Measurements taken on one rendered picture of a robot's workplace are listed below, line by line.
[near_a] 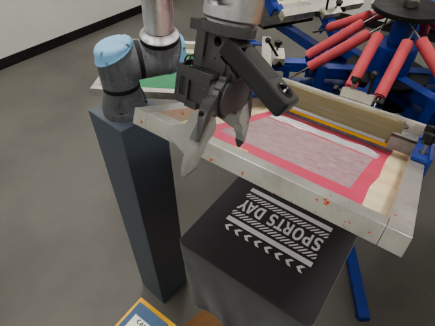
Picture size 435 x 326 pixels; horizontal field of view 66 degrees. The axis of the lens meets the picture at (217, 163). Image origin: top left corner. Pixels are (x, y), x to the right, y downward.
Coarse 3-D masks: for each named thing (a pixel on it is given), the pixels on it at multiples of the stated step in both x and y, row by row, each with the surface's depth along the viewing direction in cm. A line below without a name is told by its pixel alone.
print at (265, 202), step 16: (256, 192) 119; (240, 208) 113; (256, 208) 113; (272, 208) 113; (288, 208) 113; (224, 224) 108; (240, 224) 108; (256, 224) 108; (272, 224) 108; (288, 224) 108; (304, 224) 108; (320, 224) 108; (256, 240) 104; (272, 240) 104; (288, 240) 104; (304, 240) 104; (320, 240) 104; (272, 256) 100; (288, 256) 100; (304, 256) 100; (304, 272) 96
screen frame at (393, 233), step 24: (144, 120) 74; (168, 120) 72; (216, 144) 66; (240, 168) 63; (264, 168) 61; (408, 168) 82; (288, 192) 59; (312, 192) 57; (408, 192) 67; (336, 216) 55; (360, 216) 53; (384, 216) 54; (408, 216) 57; (384, 240) 52; (408, 240) 50
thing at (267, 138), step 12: (252, 120) 102; (264, 120) 105; (276, 120) 109; (300, 120) 117; (216, 132) 84; (228, 132) 86; (252, 132) 91; (264, 132) 93; (276, 132) 96; (288, 132) 99; (300, 132) 103; (252, 144) 82; (264, 144) 84; (276, 144) 86; (288, 144) 88; (300, 144) 91; (264, 156) 76; (276, 156) 78
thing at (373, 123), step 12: (288, 84) 116; (300, 96) 114; (312, 96) 112; (324, 96) 110; (300, 108) 115; (312, 108) 113; (324, 108) 111; (336, 108) 109; (348, 108) 107; (360, 108) 105; (336, 120) 110; (348, 120) 108; (360, 120) 106; (372, 120) 104; (384, 120) 102; (396, 120) 101; (372, 132) 105; (384, 132) 103; (396, 132) 101
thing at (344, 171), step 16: (304, 144) 92; (320, 144) 96; (336, 144) 100; (368, 144) 109; (272, 160) 75; (288, 160) 77; (304, 160) 80; (320, 160) 83; (336, 160) 86; (352, 160) 89; (368, 160) 92; (384, 160) 96; (304, 176) 71; (320, 176) 73; (336, 176) 76; (352, 176) 78; (368, 176) 81; (336, 192) 67; (352, 192) 69
